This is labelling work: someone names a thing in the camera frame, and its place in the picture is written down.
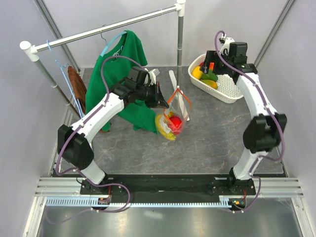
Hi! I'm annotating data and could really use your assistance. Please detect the brown towel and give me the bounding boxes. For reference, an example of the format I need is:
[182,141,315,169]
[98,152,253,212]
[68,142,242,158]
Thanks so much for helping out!
[68,66,87,114]

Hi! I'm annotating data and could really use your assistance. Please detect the light blue hanger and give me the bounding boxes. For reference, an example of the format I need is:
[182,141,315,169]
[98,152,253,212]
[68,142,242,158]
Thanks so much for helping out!
[46,40,83,118]

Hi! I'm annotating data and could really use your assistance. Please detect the slotted cable duct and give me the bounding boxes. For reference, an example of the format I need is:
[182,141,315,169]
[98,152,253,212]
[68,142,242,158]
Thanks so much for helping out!
[46,197,232,208]

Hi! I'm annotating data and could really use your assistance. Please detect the yellow green mango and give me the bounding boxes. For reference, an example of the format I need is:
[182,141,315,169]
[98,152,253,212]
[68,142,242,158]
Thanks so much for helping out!
[200,79,218,90]

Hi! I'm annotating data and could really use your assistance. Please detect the white clothes rack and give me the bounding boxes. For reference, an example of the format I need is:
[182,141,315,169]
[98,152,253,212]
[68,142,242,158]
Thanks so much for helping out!
[19,0,186,118]

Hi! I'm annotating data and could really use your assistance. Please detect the yellow banana bunch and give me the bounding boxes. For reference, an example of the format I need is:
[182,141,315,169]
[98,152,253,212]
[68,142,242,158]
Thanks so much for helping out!
[155,112,177,141]

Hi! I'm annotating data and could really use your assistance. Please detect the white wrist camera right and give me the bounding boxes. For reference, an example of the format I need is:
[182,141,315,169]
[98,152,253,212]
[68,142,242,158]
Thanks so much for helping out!
[219,35,235,55]

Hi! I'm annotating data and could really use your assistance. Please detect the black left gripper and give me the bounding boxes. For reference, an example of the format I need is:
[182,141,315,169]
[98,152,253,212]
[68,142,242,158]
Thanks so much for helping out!
[136,82,169,109]

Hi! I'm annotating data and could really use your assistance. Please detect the clear zip top bag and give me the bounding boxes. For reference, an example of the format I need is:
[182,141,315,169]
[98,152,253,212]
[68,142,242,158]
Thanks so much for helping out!
[157,87,192,138]

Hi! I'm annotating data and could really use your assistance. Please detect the green shirt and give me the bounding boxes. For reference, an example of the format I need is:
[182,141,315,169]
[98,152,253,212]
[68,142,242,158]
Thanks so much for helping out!
[85,30,158,135]

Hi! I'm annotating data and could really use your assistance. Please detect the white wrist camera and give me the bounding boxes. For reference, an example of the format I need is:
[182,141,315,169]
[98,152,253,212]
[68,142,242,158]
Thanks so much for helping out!
[145,69,160,85]
[219,35,235,55]

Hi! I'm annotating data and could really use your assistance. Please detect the red apple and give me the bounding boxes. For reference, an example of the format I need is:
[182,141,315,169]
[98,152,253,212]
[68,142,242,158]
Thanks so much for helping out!
[168,115,182,133]

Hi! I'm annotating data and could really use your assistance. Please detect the green bell pepper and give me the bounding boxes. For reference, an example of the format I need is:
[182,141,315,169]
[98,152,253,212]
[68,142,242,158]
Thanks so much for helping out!
[201,70,218,82]

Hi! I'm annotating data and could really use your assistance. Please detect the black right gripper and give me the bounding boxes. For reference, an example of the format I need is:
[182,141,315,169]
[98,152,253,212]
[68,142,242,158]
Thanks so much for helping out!
[200,50,233,75]

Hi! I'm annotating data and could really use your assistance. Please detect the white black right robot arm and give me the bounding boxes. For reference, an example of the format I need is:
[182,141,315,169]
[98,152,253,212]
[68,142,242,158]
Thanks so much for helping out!
[201,38,287,195]

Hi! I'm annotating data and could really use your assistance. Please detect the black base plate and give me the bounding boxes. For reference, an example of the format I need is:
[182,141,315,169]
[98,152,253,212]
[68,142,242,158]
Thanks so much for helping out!
[80,174,256,204]

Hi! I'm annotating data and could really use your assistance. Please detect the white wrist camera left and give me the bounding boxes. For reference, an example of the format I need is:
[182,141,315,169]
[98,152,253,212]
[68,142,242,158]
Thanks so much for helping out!
[145,69,160,85]

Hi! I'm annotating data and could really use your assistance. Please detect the white plastic basket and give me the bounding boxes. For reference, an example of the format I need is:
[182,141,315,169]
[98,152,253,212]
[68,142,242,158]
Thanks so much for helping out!
[188,54,243,104]

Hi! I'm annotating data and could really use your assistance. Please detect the aluminium frame rail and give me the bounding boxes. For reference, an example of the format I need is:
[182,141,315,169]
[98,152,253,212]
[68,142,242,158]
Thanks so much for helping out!
[36,177,304,198]

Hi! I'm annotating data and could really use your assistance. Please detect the blue shirt hanger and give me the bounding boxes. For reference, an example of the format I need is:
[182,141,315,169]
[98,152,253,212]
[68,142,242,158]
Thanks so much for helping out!
[100,31,127,57]

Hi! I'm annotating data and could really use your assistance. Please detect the yellow lemon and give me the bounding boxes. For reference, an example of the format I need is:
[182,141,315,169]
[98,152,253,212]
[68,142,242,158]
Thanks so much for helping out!
[191,66,203,80]

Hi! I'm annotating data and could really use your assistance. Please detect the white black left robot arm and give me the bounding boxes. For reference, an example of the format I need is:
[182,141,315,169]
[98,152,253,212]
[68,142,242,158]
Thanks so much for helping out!
[57,67,169,194]

